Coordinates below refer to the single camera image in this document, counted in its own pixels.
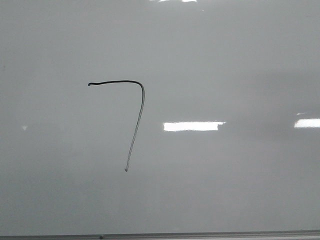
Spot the white whiteboard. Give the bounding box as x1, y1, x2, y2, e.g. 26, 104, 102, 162
0, 0, 320, 236

